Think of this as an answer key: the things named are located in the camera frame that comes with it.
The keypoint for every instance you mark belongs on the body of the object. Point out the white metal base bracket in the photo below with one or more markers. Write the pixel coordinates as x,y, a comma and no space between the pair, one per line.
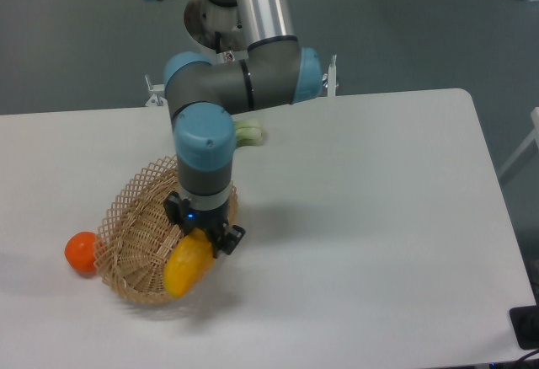
330,83

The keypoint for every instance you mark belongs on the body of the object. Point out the woven wicker basket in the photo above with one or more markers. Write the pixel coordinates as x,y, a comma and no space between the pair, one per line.
136,239

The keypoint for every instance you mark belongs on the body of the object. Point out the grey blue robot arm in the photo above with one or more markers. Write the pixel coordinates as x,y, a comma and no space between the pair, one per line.
203,97

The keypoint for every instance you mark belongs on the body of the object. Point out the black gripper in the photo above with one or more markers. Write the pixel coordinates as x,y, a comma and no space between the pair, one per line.
224,237

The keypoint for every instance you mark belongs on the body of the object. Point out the green bok choy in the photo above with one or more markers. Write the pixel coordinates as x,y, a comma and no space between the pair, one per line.
249,132

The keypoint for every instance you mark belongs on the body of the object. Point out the yellow mango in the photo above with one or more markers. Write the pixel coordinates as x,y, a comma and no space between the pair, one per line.
188,263

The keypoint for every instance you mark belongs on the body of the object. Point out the white frame at right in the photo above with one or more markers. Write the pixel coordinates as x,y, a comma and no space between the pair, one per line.
523,153

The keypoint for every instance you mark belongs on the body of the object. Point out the orange tangerine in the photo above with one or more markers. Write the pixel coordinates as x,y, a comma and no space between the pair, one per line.
79,253

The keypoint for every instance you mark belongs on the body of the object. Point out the black device at edge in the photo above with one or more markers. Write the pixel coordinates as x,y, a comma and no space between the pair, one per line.
525,325

